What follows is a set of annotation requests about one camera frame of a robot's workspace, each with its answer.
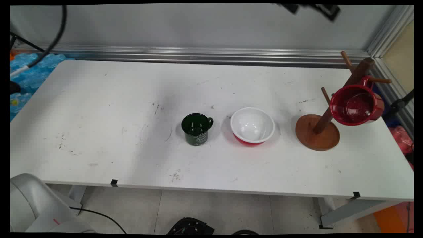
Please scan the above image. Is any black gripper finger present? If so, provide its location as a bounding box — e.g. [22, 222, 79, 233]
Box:
[277, 3, 300, 15]
[310, 4, 341, 21]

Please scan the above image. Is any red ceramic mug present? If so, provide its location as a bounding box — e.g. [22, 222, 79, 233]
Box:
[329, 75, 385, 126]

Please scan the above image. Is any black tripod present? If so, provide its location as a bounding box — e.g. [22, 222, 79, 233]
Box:
[384, 89, 414, 120]

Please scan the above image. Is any wooden mug tree stand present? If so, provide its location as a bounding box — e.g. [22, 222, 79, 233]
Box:
[295, 51, 392, 152]

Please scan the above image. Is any red bowl white inside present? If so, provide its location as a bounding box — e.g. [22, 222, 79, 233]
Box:
[230, 107, 276, 146]

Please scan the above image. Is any red plastic bag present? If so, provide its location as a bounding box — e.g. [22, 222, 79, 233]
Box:
[389, 126, 414, 170]

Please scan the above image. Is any dark green printed mug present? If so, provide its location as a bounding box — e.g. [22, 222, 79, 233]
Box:
[181, 113, 214, 146]

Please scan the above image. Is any grey table leg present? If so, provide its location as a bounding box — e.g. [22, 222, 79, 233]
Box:
[67, 185, 88, 215]
[319, 197, 407, 229]

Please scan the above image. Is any orange floor object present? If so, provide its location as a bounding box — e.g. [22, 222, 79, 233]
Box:
[373, 202, 414, 233]

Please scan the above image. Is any black device on floor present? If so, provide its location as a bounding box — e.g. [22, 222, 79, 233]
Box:
[167, 217, 215, 235]

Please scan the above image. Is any thin black rod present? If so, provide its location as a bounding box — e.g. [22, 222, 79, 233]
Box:
[10, 32, 45, 53]

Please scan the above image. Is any blue water bottle pack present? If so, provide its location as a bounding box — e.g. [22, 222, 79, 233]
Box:
[10, 53, 66, 121]

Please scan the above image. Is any slanted aluminium frame post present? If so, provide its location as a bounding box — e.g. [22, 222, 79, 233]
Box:
[366, 5, 414, 141]

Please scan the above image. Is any horizontal aluminium frame rail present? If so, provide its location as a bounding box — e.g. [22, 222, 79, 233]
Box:
[13, 45, 371, 68]

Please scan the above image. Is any black cable with white label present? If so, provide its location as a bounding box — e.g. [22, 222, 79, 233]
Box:
[10, 5, 67, 79]

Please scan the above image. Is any black floor cable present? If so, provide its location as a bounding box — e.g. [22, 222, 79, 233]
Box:
[69, 206, 128, 234]

